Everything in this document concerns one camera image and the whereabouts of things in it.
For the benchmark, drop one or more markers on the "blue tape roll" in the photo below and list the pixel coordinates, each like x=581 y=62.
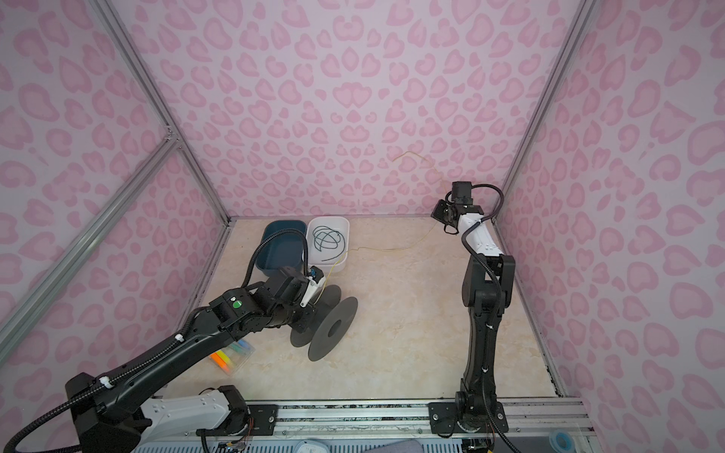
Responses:
x=562 y=442

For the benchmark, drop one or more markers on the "dark teal plastic bin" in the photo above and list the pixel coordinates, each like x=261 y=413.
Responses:
x=286 y=250

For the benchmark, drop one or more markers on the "white plastic bin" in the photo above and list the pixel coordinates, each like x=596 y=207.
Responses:
x=328 y=243

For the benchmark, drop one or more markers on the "dark grey spool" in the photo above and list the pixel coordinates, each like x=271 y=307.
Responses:
x=331 y=319

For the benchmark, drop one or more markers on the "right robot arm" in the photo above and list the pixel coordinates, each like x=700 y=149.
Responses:
x=487 y=291

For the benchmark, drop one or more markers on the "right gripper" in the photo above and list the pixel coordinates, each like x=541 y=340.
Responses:
x=439 y=214

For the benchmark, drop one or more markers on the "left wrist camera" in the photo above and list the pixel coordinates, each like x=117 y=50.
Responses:
x=315 y=283

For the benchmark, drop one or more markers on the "diagonal aluminium frame bar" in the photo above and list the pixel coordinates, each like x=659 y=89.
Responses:
x=39 y=298

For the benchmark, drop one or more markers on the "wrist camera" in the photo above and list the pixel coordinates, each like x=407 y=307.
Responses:
x=315 y=283
x=461 y=193

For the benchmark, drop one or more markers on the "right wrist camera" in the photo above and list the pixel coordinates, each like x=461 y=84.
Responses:
x=461 y=193

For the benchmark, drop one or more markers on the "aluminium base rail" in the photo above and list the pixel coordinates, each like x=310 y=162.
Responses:
x=363 y=425

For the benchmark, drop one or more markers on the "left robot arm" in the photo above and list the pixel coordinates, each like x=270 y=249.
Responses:
x=110 y=418

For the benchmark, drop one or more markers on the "pack of highlighter markers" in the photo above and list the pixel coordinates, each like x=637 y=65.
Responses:
x=230 y=359

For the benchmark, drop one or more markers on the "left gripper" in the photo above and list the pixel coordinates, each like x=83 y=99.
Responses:
x=309 y=319

